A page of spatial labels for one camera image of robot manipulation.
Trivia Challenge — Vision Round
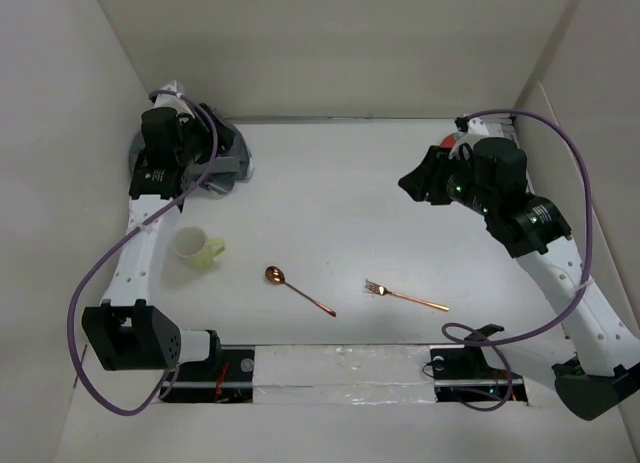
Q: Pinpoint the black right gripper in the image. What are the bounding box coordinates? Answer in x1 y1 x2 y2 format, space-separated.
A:
397 144 496 217

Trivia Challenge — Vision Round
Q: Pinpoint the teal and red plate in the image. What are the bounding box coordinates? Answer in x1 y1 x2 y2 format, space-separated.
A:
440 133 457 150

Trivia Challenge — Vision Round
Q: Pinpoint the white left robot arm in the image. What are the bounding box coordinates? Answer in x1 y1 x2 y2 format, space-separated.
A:
81 81 252 380

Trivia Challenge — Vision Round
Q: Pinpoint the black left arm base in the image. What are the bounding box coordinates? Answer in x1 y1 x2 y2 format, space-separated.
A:
159 346 255 404

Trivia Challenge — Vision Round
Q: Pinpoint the grey cloth placemat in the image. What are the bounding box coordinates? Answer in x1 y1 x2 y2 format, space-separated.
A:
128 114 253 195

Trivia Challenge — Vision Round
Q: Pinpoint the pale yellow mug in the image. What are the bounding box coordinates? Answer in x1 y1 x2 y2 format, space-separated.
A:
171 227 226 271

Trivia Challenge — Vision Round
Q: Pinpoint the copper spoon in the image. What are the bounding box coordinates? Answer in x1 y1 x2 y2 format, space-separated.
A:
264 266 337 317

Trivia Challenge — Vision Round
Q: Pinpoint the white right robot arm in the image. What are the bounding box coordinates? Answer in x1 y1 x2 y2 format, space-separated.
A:
398 115 639 421

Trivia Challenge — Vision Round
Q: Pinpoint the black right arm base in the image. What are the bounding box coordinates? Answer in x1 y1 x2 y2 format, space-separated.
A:
422 344 528 408

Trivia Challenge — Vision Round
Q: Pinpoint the copper fork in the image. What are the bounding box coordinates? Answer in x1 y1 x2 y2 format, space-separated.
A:
364 279 450 312

